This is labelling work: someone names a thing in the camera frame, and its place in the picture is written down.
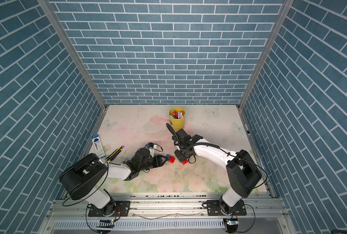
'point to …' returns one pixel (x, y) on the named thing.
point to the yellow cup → (179, 123)
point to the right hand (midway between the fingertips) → (181, 156)
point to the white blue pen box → (98, 145)
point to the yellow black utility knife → (112, 156)
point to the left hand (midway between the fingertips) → (168, 161)
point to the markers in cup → (177, 115)
